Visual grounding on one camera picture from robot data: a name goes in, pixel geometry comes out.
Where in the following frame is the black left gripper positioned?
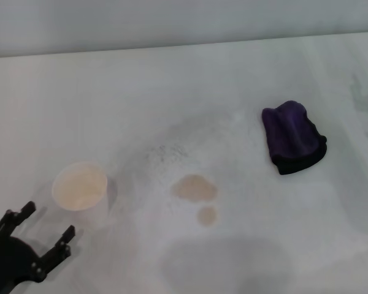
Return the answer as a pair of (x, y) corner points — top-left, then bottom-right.
(0, 200), (76, 294)

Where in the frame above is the translucent plastic cup brown water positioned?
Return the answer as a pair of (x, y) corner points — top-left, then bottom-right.
(51, 161), (112, 232)

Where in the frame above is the large brown water stain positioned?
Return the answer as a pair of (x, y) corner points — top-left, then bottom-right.
(171, 174), (218, 203)

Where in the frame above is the purple rag black edge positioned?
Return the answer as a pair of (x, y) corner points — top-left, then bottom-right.
(261, 99), (328, 176)

